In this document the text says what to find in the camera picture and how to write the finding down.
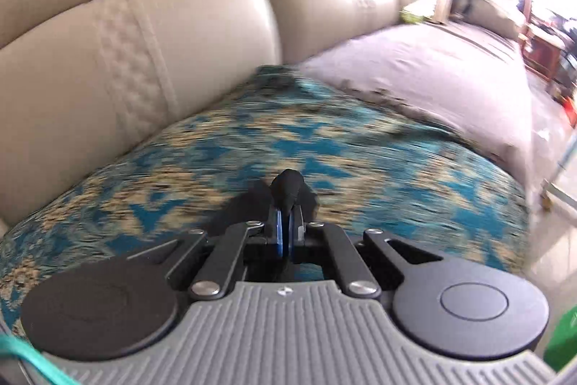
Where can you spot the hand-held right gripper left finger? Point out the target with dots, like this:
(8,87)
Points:
(280,234)

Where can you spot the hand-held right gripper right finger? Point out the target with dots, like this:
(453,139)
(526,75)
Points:
(292,234)

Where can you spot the black pants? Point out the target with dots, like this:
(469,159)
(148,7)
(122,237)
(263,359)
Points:
(287,186)

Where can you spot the blue beige patterned bedspread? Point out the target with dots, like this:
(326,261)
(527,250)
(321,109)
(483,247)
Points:
(360,168)

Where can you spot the beige leather headboard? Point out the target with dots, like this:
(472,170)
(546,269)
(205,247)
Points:
(203,51)

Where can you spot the grey quilt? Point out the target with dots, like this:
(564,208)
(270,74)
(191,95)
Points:
(419,69)

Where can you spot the green plastic object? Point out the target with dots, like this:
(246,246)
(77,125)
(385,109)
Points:
(563,340)

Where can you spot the red wooden furniture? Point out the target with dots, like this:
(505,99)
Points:
(543,51)

